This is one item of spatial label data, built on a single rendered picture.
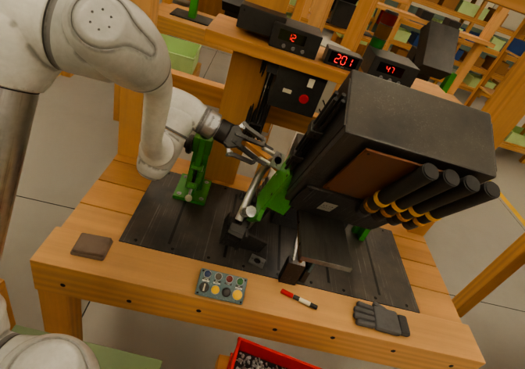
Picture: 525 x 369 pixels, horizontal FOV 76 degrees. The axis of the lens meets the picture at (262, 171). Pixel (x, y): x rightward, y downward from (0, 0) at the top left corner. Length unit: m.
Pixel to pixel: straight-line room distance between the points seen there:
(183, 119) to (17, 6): 0.59
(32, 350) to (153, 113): 0.49
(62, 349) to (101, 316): 1.40
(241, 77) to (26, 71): 0.83
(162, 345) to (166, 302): 0.88
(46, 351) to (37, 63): 0.45
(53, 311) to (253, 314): 0.68
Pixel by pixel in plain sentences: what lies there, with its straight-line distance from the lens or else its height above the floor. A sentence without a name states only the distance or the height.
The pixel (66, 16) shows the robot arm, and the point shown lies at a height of 1.68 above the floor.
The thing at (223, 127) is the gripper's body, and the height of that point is 1.31.
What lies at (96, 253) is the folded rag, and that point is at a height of 0.93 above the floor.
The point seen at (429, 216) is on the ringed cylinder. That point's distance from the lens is 0.96.
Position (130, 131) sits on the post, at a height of 1.01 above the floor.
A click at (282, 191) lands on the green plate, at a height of 1.19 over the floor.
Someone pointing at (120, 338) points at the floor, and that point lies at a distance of 2.05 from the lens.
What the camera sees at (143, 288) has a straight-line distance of 1.13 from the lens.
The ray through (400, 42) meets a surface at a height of 0.69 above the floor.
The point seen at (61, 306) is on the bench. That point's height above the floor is 0.67.
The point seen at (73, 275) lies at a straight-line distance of 1.19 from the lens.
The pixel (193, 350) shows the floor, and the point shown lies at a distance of 2.04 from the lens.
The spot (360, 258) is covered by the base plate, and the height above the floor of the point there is 0.90.
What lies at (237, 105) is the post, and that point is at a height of 1.26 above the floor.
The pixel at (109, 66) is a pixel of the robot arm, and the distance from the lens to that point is 0.51.
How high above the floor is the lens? 1.84
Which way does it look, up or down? 35 degrees down
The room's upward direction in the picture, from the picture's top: 20 degrees clockwise
